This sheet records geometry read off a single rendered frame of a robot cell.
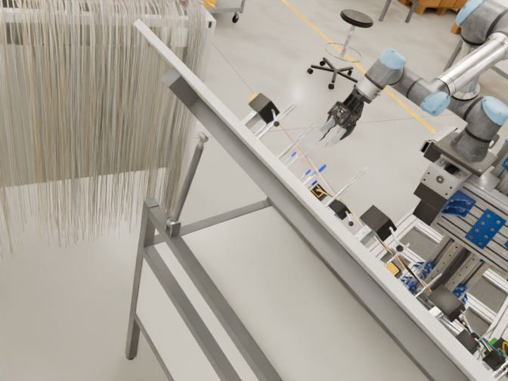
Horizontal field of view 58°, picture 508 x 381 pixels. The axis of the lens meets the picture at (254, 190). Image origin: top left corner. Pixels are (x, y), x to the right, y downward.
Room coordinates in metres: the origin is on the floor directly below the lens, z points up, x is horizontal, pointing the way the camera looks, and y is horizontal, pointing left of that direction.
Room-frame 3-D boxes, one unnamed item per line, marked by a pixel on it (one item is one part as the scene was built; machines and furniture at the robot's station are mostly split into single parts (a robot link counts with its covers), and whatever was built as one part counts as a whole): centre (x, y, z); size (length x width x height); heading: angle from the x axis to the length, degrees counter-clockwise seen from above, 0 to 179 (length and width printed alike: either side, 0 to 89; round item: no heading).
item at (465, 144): (1.79, -0.81, 1.21); 0.15 x 0.15 x 0.10
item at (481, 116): (1.80, -0.80, 1.33); 0.13 x 0.12 x 0.14; 48
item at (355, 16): (4.70, -0.46, 0.34); 0.58 x 0.55 x 0.69; 159
